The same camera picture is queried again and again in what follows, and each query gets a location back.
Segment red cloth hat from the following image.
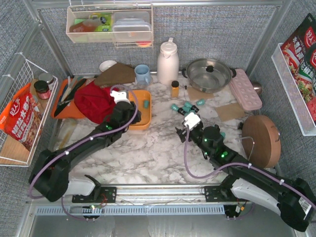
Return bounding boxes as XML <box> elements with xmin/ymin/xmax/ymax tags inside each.
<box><xmin>74</xmin><ymin>81</ymin><xmax>116</xmax><ymax>124</ymax></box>

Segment clear small glass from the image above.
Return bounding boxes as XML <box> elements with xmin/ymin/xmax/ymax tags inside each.
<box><xmin>136</xmin><ymin>80</ymin><xmax>148</xmax><ymax>90</ymax></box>

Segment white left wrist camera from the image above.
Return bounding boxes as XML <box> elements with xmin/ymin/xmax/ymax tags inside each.
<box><xmin>110</xmin><ymin>90</ymin><xmax>130</xmax><ymax>104</ymax></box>

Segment cream wall shelf basket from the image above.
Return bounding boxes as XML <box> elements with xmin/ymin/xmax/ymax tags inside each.
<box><xmin>66</xmin><ymin>4</ymin><xmax>154</xmax><ymax>47</ymax></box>

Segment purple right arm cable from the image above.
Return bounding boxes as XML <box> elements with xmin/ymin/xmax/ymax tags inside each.
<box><xmin>184</xmin><ymin>128</ymin><xmax>316</xmax><ymax>210</ymax></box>

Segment black blade kitchen knife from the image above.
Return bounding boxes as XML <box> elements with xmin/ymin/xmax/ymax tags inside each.
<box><xmin>53</xmin><ymin>79</ymin><xmax>86</xmax><ymax>118</ymax></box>

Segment red snack bag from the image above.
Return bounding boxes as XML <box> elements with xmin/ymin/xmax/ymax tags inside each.
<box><xmin>0</xmin><ymin>83</ymin><xmax>41</xmax><ymax>151</ymax></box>

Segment pink egg tray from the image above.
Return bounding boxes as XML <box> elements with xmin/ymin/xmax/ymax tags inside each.
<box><xmin>229</xmin><ymin>68</ymin><xmax>262</xmax><ymax>111</ymax></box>

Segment brown olive cloth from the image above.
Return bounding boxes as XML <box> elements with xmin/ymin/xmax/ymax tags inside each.
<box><xmin>94</xmin><ymin>63</ymin><xmax>135</xmax><ymax>86</ymax></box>

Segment cream handle knife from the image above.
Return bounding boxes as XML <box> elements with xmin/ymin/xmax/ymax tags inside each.
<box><xmin>59</xmin><ymin>76</ymin><xmax>77</xmax><ymax>102</ymax></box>

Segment amber liquid bottle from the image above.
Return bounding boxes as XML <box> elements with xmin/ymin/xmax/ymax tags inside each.
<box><xmin>69</xmin><ymin>19</ymin><xmax>100</xmax><ymax>33</ymax></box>

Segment silver metal cup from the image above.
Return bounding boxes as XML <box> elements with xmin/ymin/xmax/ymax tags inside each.
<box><xmin>251</xmin><ymin>81</ymin><xmax>263</xmax><ymax>95</ymax></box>

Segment silver lid glass jar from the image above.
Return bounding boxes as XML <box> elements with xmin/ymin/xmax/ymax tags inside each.
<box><xmin>39</xmin><ymin>73</ymin><xmax>54</xmax><ymax>90</ymax></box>

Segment white small bowl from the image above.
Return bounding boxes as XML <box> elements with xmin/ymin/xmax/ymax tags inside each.
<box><xmin>99</xmin><ymin>60</ymin><xmax>117</xmax><ymax>72</ymax></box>

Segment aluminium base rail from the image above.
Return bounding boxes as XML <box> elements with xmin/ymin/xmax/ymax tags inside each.
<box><xmin>27</xmin><ymin>184</ymin><xmax>255</xmax><ymax>218</ymax></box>

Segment light blue mug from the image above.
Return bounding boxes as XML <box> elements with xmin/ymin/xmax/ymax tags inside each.
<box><xmin>134</xmin><ymin>64</ymin><xmax>152</xmax><ymax>85</ymax></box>

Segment black lid coffee capsule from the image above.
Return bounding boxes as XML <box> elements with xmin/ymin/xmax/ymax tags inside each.
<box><xmin>190</xmin><ymin>105</ymin><xmax>199</xmax><ymax>113</ymax></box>
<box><xmin>177</xmin><ymin>108</ymin><xmax>187</xmax><ymax>116</ymax></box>

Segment brown cork mat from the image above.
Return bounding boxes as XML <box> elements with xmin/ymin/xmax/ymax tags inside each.
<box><xmin>215</xmin><ymin>103</ymin><xmax>245</xmax><ymax>122</ymax></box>
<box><xmin>187</xmin><ymin>86</ymin><xmax>214</xmax><ymax>101</ymax></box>

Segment white thermos jug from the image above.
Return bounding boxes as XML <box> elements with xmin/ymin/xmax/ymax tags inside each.
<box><xmin>157</xmin><ymin>38</ymin><xmax>179</xmax><ymax>85</ymax></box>

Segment orange plastic tray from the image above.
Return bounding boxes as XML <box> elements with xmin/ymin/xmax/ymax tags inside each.
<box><xmin>50</xmin><ymin>78</ymin><xmax>86</xmax><ymax>119</ymax></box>

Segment clear plastic food containers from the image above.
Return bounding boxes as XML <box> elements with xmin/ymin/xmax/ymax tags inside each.
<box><xmin>112</xmin><ymin>11</ymin><xmax>152</xmax><ymax>42</ymax></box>

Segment round wooden board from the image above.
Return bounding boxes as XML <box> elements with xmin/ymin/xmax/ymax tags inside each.
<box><xmin>241</xmin><ymin>115</ymin><xmax>281</xmax><ymax>168</ymax></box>

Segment stainless steel pot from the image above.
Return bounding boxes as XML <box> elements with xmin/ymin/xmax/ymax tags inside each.
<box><xmin>181</xmin><ymin>59</ymin><xmax>237</xmax><ymax>93</ymax></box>

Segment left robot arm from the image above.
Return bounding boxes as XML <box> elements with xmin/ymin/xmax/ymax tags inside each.
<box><xmin>28</xmin><ymin>101</ymin><xmax>141</xmax><ymax>202</ymax></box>

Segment orange juice bottle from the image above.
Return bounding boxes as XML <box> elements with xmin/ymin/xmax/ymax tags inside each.
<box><xmin>171</xmin><ymin>80</ymin><xmax>179</xmax><ymax>98</ymax></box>

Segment dark lid glass jar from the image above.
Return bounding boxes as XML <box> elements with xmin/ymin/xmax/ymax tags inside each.
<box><xmin>34</xmin><ymin>80</ymin><xmax>51</xmax><ymax>100</ymax></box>

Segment orange storage basket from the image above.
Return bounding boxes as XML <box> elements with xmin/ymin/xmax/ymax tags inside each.
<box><xmin>129</xmin><ymin>90</ymin><xmax>152</xmax><ymax>130</ymax></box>

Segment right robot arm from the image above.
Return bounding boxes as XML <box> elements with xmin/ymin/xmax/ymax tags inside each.
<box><xmin>176</xmin><ymin>123</ymin><xmax>316</xmax><ymax>232</ymax></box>

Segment white wire wall basket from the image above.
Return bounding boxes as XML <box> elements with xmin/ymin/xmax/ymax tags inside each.
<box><xmin>0</xmin><ymin>58</ymin><xmax>59</xmax><ymax>167</ymax></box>

